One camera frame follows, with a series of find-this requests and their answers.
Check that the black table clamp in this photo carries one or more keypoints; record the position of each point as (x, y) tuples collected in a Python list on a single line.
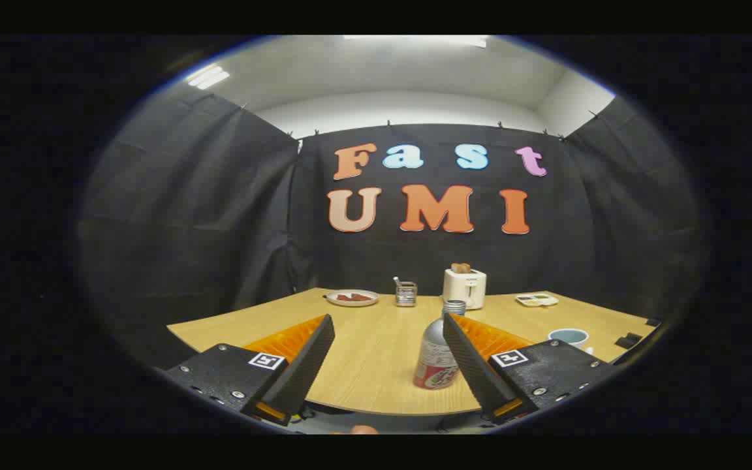
[(653, 322), (628, 340)]

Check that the white toaster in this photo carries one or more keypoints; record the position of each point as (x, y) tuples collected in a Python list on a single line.
[(464, 288)]

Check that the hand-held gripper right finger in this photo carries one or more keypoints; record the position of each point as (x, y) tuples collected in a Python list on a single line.
[(474, 365)]

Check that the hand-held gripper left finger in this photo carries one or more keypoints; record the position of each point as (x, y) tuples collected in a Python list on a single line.
[(297, 372)]

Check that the reddish brown food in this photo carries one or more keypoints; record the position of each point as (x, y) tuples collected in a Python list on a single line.
[(354, 297)]

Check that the white cup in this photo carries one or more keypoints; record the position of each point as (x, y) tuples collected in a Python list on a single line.
[(568, 337)]

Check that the silver juice bottle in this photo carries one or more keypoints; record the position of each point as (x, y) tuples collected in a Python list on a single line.
[(433, 352)]

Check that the wooden table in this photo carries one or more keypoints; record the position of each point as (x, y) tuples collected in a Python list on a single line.
[(376, 352)]

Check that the white palette tray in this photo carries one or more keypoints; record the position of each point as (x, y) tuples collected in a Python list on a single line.
[(536, 299)]

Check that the white plate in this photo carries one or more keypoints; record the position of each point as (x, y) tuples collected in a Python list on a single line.
[(333, 298)]

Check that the toast slice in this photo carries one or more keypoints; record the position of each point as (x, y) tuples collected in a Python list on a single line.
[(461, 267)]

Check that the black backdrop cloth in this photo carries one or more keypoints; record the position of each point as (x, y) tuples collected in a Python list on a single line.
[(219, 228)]

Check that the ceiling light panel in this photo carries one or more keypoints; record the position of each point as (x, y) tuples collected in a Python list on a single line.
[(208, 77)]

